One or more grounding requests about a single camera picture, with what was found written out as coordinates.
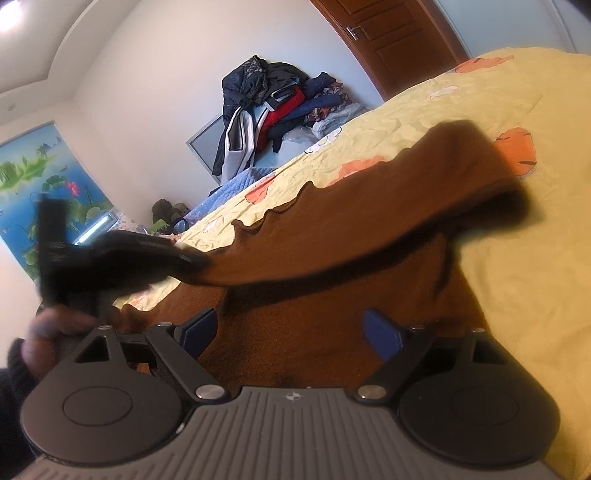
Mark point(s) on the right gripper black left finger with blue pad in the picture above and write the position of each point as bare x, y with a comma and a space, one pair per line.
114, 398

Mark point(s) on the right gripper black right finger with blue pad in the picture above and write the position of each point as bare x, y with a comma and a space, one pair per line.
464, 399

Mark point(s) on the brown knitted sweater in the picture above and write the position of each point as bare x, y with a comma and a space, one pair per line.
291, 290

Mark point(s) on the pile of mixed clothes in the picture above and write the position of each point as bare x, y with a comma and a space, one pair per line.
262, 102

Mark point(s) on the person's left hand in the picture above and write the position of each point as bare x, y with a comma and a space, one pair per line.
40, 350

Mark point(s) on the dark green bag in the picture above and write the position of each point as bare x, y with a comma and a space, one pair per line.
168, 218

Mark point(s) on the blue lotus window blind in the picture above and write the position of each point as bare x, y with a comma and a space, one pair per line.
35, 165

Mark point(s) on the yellow floral bed quilt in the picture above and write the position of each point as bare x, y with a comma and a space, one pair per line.
532, 279

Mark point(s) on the blue quilted blanket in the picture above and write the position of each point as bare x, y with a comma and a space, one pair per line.
221, 195

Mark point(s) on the brown wooden door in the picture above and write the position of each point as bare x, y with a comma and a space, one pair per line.
410, 40

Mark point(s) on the grey framed wall panel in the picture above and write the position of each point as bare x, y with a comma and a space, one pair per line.
204, 143

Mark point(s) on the silver door handle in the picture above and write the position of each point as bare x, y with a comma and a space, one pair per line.
357, 33

